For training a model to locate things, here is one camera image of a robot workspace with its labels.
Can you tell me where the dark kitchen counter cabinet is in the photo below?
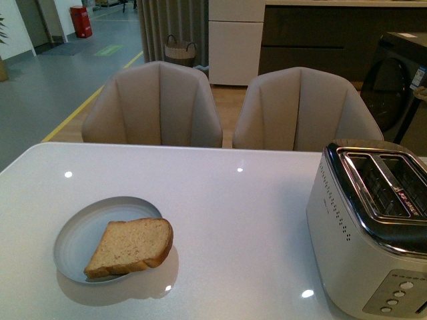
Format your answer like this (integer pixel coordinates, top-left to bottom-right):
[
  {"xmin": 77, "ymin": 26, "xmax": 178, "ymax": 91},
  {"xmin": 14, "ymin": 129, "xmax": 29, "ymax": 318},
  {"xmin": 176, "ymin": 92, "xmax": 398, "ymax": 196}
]
[{"xmin": 258, "ymin": 4, "xmax": 426, "ymax": 81}]

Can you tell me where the beige chair on left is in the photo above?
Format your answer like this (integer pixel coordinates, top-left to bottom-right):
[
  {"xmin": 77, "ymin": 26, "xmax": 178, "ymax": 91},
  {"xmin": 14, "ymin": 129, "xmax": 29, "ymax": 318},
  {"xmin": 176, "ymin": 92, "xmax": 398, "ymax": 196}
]
[{"xmin": 81, "ymin": 61, "xmax": 223, "ymax": 148}]

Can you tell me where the round grey plate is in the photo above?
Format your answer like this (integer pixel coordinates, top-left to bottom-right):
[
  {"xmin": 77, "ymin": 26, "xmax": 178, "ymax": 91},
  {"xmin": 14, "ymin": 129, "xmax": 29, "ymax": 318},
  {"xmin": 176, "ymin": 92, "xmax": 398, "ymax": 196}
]
[{"xmin": 53, "ymin": 196, "xmax": 162, "ymax": 285}]

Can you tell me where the beige chair on right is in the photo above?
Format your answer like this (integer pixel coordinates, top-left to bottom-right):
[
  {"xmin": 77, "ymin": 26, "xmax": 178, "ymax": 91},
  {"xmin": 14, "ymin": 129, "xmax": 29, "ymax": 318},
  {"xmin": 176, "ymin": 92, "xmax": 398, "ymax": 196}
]
[{"xmin": 232, "ymin": 67, "xmax": 384, "ymax": 151}]

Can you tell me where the beige chair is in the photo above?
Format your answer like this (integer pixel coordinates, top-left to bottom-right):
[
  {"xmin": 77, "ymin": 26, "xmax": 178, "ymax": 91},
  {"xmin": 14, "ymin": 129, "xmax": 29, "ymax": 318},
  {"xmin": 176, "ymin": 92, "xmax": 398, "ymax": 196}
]
[
  {"xmin": 81, "ymin": 61, "xmax": 223, "ymax": 148},
  {"xmin": 232, "ymin": 67, "xmax": 384, "ymax": 151}
]

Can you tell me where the woven basket with handles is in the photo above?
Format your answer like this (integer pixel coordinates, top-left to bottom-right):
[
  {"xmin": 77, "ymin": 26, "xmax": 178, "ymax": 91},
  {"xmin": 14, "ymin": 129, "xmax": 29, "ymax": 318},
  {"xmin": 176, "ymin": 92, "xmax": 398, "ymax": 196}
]
[{"xmin": 164, "ymin": 35, "xmax": 196, "ymax": 67}]

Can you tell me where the black washing machine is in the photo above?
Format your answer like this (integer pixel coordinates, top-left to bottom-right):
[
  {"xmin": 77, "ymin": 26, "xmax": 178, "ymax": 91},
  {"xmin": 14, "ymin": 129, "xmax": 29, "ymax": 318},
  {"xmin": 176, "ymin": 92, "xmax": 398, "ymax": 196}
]
[{"xmin": 361, "ymin": 32, "xmax": 426, "ymax": 157}]

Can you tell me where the white and chrome toaster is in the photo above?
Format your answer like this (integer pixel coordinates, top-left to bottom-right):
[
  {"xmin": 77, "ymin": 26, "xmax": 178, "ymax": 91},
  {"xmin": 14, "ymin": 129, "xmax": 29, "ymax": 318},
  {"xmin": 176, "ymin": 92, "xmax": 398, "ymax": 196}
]
[{"xmin": 306, "ymin": 139, "xmax": 426, "ymax": 319}]

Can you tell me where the red box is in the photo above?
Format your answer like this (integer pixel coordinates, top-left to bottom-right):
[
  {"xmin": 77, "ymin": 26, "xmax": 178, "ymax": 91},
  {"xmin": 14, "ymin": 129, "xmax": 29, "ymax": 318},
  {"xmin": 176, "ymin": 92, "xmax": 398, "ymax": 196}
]
[{"xmin": 69, "ymin": 5, "xmax": 93, "ymax": 38}]

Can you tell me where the slice of brown bread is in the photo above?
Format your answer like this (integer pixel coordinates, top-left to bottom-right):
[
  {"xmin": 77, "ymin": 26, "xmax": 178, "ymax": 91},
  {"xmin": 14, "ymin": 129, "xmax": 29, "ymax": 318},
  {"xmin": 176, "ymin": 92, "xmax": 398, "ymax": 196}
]
[{"xmin": 84, "ymin": 218, "xmax": 173, "ymax": 279}]

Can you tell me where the beige pleated curtain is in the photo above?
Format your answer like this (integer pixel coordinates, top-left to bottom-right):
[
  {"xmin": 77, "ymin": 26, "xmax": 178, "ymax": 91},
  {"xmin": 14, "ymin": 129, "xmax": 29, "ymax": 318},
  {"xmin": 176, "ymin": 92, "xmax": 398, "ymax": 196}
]
[{"xmin": 136, "ymin": 0, "xmax": 209, "ymax": 67}]

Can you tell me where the potted plant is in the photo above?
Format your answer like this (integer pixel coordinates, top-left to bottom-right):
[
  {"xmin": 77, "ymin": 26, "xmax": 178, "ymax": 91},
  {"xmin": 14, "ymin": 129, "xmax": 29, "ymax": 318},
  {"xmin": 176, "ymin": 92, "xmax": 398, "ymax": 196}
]
[{"xmin": 0, "ymin": 13, "xmax": 10, "ymax": 83}]

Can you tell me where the white cabinet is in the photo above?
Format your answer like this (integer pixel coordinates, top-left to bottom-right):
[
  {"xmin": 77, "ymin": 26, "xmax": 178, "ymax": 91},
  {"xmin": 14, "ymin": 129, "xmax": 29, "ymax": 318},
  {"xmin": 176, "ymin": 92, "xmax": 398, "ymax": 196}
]
[{"xmin": 208, "ymin": 0, "xmax": 266, "ymax": 86}]

